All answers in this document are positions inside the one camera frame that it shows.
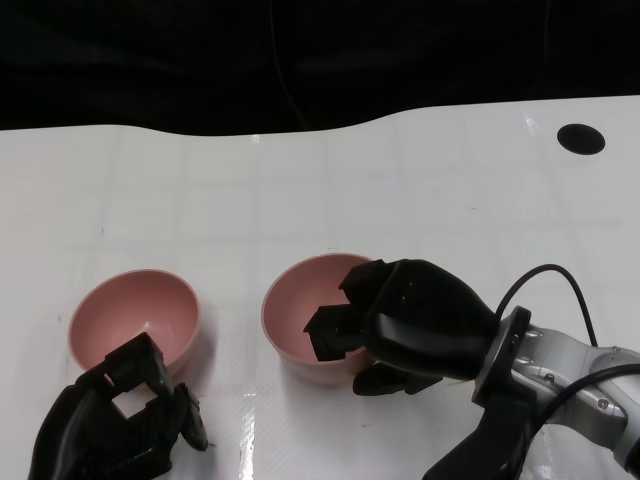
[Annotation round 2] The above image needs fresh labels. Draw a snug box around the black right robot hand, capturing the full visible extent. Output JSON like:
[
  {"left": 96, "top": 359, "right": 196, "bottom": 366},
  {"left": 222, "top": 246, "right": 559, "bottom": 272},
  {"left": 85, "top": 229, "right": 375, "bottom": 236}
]
[{"left": 303, "top": 258, "right": 501, "bottom": 396}]

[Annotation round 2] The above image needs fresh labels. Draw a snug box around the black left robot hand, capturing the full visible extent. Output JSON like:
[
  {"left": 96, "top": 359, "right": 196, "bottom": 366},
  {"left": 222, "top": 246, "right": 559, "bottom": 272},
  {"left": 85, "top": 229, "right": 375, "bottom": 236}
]
[{"left": 29, "top": 332, "right": 209, "bottom": 480}]

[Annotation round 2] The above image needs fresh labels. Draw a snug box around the pink plastic bowl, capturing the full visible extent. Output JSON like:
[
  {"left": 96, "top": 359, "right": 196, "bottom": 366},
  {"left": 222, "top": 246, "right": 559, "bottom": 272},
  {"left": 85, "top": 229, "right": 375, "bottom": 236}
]
[
  {"left": 260, "top": 253, "right": 377, "bottom": 370},
  {"left": 68, "top": 269, "right": 203, "bottom": 380},
  {"left": 272, "top": 344, "right": 374, "bottom": 387}
]

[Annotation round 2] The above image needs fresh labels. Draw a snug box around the black round table grommet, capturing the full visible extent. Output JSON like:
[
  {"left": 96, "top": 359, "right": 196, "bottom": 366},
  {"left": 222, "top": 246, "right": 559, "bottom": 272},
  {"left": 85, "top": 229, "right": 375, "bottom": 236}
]
[{"left": 556, "top": 123, "right": 606, "bottom": 156}]

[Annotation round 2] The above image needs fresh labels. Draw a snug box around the black backdrop cloth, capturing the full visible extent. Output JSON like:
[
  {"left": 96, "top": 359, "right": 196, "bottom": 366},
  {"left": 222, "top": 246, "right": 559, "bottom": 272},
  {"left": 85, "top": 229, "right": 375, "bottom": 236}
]
[{"left": 0, "top": 0, "right": 640, "bottom": 137}]

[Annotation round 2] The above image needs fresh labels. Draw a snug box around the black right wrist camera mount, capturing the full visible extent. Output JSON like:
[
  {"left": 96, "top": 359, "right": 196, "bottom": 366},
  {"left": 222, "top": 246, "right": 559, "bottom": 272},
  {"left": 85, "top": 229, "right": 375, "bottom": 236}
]
[{"left": 422, "top": 394, "right": 534, "bottom": 480}]

